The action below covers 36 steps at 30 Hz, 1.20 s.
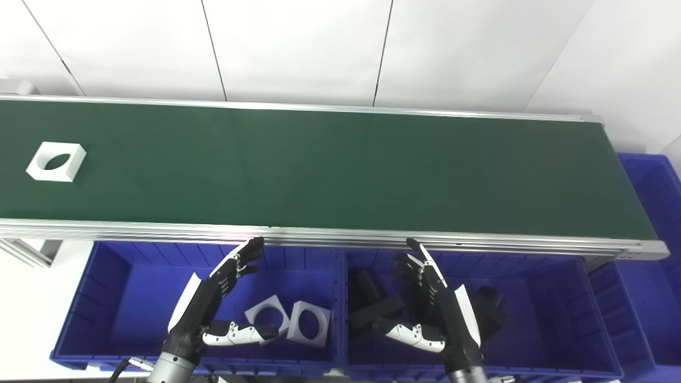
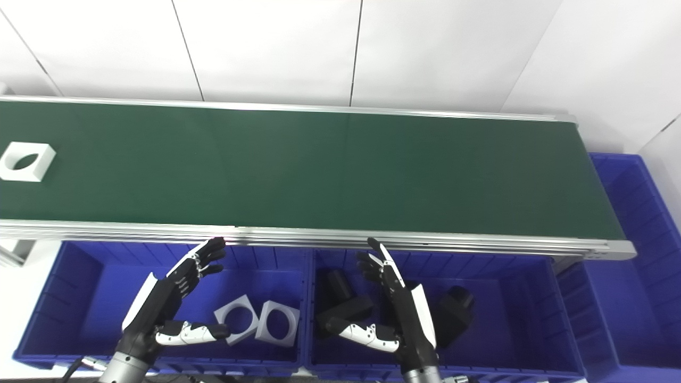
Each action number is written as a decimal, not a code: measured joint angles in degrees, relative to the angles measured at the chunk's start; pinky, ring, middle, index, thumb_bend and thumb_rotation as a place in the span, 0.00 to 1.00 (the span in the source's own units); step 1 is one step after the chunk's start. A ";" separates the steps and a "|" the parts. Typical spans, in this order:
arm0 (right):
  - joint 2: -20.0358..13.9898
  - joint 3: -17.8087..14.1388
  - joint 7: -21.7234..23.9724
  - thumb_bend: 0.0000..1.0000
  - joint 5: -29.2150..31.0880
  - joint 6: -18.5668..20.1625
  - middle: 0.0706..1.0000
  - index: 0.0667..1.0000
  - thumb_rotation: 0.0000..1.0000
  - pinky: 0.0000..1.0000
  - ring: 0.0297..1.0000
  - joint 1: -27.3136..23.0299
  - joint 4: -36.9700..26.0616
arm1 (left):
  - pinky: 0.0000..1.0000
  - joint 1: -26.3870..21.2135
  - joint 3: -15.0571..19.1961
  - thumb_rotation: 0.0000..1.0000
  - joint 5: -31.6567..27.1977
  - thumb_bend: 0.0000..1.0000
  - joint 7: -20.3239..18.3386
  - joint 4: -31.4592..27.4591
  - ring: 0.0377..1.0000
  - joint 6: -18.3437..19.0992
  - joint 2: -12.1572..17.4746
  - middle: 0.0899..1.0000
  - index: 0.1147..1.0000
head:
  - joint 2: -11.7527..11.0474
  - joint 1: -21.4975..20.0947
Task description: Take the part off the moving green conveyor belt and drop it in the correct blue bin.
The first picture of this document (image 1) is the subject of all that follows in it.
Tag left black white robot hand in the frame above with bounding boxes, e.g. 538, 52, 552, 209
165, 237, 280, 368

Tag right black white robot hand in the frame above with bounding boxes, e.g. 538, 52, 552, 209
372, 238, 482, 373

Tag white square part round hole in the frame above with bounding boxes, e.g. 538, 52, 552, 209
286, 301, 331, 348
245, 294, 291, 346
26, 141, 87, 182

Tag blue plastic bin white parts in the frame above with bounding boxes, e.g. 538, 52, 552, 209
51, 240, 344, 376

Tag black rectangular block part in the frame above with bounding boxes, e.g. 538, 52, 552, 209
348, 295, 406, 339

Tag blue plastic bin black parts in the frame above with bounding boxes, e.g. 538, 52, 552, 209
340, 249, 623, 381

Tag black cylindrical part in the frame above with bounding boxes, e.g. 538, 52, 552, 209
353, 270, 387, 310

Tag aluminium conveyor support leg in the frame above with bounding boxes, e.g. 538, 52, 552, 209
0, 238, 63, 268

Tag empty blue plastic bin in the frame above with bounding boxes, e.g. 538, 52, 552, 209
588, 153, 681, 373

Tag grey conveyor motor box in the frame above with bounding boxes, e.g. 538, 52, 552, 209
0, 80, 41, 97

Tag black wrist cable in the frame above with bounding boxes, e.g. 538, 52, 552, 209
109, 357, 156, 383

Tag green conveyor belt aluminium frame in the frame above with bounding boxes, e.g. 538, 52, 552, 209
0, 95, 670, 261

